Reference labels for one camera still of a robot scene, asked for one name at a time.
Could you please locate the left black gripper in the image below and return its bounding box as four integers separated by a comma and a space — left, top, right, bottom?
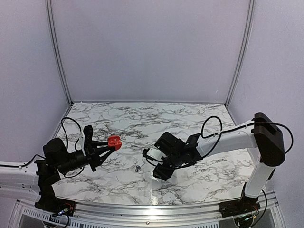
57, 141, 115, 174

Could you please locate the red earbud charging case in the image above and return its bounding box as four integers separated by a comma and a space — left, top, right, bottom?
107, 135, 122, 151

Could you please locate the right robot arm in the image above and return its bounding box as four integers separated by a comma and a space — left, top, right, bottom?
144, 112, 290, 213

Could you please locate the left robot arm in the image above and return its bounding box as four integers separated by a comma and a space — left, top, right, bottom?
0, 125, 122, 215

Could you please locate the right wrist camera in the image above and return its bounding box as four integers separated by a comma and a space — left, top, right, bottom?
142, 148, 166, 163

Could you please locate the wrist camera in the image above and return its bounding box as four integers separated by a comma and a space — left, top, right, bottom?
142, 148, 166, 163
79, 125, 93, 156

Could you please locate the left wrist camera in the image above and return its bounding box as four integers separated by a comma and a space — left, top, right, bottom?
79, 125, 93, 156

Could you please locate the front aluminium rail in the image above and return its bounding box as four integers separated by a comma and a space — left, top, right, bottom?
7, 191, 286, 228

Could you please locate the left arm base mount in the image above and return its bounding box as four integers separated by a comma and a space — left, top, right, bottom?
35, 185, 76, 216

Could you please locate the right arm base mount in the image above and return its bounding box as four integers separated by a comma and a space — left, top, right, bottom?
219, 183, 260, 218

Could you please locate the left aluminium frame post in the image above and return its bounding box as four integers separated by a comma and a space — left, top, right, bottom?
45, 0, 73, 105

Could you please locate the aluminium frame post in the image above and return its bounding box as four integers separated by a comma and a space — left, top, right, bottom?
45, 0, 73, 105
224, 0, 256, 109

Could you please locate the right aluminium frame post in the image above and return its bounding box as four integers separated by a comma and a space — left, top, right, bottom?
224, 0, 256, 109

